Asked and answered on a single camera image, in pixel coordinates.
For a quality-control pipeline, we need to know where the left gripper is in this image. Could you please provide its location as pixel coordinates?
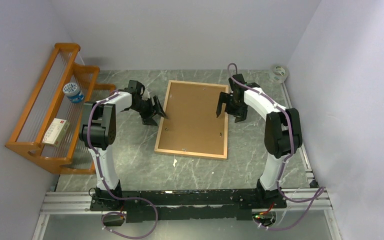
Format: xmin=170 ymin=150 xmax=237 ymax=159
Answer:
xmin=130 ymin=95 xmax=167 ymax=126

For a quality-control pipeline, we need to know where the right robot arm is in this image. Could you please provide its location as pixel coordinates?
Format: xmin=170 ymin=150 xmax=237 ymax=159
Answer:
xmin=216 ymin=73 xmax=303 ymax=208

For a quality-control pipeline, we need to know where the orange wooden rack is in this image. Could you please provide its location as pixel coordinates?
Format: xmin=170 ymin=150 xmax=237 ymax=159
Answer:
xmin=5 ymin=42 xmax=116 ymax=175

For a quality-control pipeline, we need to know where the light wooden picture frame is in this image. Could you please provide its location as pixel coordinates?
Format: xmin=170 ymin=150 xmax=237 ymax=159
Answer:
xmin=154 ymin=79 xmax=230 ymax=161

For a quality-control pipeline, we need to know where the brown backing board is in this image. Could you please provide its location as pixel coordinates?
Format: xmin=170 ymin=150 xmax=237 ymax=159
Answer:
xmin=158 ymin=83 xmax=227 ymax=156

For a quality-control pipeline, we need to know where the small white green box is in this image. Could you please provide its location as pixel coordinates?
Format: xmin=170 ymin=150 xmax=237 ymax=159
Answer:
xmin=41 ymin=118 xmax=70 ymax=148

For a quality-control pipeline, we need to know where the aluminium rail frame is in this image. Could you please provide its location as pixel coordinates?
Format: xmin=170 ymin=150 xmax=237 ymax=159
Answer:
xmin=33 ymin=81 xmax=332 ymax=240

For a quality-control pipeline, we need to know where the blue white round can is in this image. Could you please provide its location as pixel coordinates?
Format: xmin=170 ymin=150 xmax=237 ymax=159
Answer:
xmin=62 ymin=82 xmax=85 ymax=104

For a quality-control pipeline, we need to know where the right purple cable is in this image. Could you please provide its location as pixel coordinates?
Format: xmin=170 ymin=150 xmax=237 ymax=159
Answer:
xmin=226 ymin=62 xmax=327 ymax=232

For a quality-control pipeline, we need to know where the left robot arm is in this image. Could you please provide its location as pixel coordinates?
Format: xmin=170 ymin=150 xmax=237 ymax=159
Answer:
xmin=78 ymin=80 xmax=168 ymax=210

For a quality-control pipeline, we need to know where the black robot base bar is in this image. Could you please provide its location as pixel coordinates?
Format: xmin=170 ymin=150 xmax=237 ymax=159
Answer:
xmin=89 ymin=188 xmax=287 ymax=223

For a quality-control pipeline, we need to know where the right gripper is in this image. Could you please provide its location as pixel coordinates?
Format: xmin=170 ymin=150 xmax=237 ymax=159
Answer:
xmin=216 ymin=92 xmax=248 ymax=123

